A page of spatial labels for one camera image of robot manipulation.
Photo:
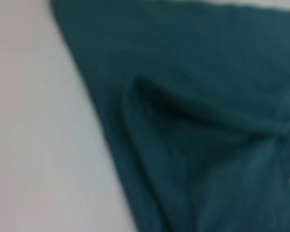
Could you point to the blue shirt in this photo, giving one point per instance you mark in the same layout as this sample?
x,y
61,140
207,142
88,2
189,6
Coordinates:
x,y
183,120

